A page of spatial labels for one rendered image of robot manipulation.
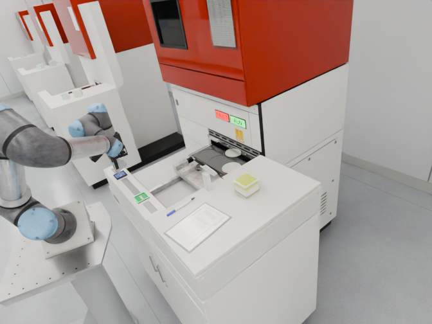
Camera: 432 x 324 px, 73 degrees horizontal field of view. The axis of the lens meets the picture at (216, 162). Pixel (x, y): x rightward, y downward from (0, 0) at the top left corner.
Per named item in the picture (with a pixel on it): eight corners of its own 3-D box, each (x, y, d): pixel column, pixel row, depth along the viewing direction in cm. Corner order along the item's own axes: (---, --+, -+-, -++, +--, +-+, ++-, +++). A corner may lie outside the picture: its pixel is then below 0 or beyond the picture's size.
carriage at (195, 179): (186, 166, 164) (185, 162, 163) (225, 193, 138) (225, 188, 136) (174, 172, 161) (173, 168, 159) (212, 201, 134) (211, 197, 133)
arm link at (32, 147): (50, 150, 77) (129, 139, 125) (17, 126, 77) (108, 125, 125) (31, 185, 79) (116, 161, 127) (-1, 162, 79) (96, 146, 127)
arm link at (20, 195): (17, 233, 112) (3, 139, 75) (-14, 211, 113) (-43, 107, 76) (43, 213, 121) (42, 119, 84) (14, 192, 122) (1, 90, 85)
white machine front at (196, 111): (185, 133, 209) (172, 78, 188) (267, 176, 150) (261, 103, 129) (181, 134, 208) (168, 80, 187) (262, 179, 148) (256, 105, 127)
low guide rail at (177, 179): (218, 157, 173) (218, 153, 171) (221, 159, 171) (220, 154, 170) (143, 198, 150) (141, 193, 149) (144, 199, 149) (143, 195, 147)
